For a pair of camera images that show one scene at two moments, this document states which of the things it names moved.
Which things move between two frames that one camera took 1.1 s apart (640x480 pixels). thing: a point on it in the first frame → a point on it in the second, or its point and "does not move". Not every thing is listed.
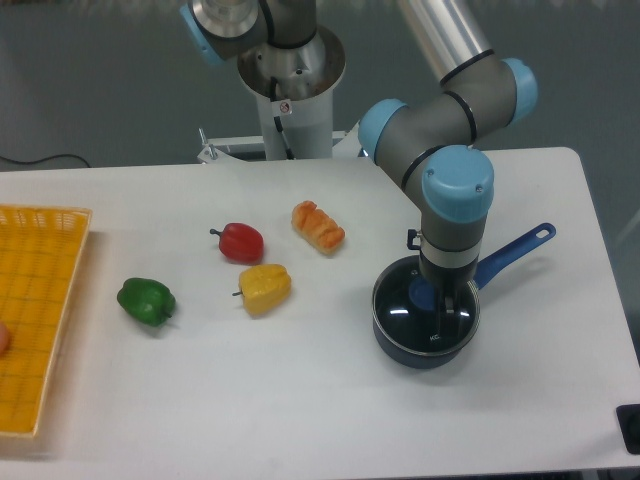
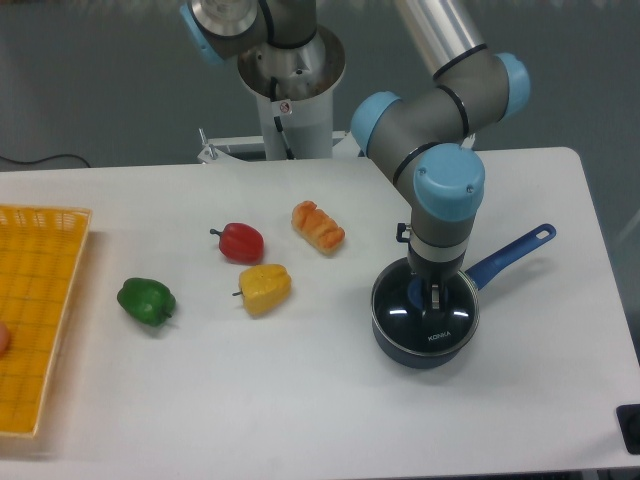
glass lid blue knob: [405, 310] does not move
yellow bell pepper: [264, 287] does not move
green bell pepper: [149, 301] does not move
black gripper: [449, 304] → [432, 272]
